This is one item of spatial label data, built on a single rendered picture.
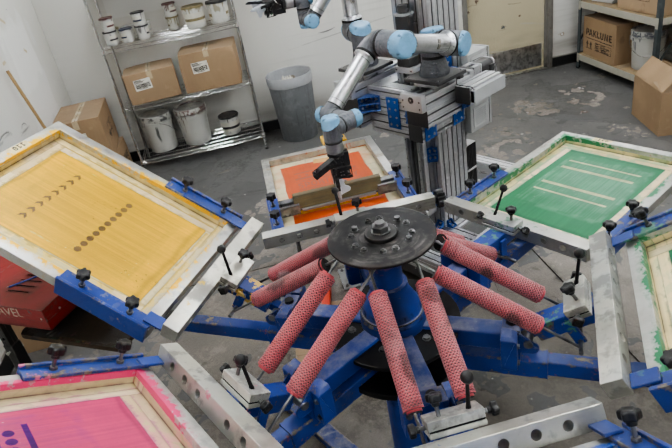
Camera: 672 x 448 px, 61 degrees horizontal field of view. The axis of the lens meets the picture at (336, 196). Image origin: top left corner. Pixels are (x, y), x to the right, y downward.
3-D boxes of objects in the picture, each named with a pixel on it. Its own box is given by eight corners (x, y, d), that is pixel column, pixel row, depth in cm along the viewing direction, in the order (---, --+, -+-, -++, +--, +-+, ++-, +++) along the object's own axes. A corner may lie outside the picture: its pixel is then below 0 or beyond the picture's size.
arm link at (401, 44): (450, 28, 277) (372, 28, 241) (477, 30, 266) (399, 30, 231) (448, 54, 280) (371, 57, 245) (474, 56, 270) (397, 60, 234)
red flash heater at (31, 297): (-71, 318, 212) (-87, 293, 207) (23, 248, 249) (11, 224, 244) (53, 335, 191) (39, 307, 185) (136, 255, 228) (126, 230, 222)
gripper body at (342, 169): (353, 178, 237) (349, 152, 231) (333, 183, 236) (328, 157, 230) (349, 171, 244) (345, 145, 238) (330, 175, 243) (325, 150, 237)
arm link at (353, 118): (344, 104, 241) (325, 113, 235) (363, 108, 233) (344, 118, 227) (347, 122, 245) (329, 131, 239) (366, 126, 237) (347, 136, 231)
